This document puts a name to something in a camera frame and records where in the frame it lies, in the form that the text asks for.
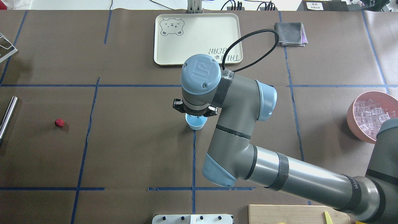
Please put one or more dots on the wooden cutting board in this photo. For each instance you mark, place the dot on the wooden cutting board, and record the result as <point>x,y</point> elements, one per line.
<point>294,214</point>

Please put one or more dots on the pink plastic bowl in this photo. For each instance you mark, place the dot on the pink plastic bowl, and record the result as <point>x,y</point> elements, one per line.
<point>385,99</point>

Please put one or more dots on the light blue plastic cup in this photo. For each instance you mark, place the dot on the light blue plastic cup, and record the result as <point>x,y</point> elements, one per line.
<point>195,122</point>

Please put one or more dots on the cream bear serving tray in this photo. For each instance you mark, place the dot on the cream bear serving tray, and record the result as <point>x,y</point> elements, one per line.
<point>179,36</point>

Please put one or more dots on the folded grey cloth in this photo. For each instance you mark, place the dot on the folded grey cloth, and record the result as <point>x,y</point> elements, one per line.
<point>291,33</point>

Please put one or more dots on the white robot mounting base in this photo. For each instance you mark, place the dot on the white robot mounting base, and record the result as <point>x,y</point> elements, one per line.
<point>193,219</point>

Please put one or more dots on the yellow plastic knife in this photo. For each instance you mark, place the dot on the yellow plastic knife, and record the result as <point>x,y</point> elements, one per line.
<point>327,217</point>

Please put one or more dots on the red strawberry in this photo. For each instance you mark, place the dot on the red strawberry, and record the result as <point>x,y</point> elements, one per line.
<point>59,123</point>

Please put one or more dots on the pile of clear ice cubes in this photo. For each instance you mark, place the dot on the pile of clear ice cubes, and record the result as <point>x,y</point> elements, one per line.
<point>370,115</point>

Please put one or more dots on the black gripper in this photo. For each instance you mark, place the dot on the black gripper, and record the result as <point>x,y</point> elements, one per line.
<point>178,105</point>

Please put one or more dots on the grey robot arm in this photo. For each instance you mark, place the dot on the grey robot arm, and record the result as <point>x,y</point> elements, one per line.
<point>206,87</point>

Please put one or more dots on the steel muddler with black tip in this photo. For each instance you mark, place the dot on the steel muddler with black tip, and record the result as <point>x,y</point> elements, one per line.
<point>7,117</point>

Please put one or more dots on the wire cup rack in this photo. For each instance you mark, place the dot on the wire cup rack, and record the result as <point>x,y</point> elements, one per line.
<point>7,49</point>

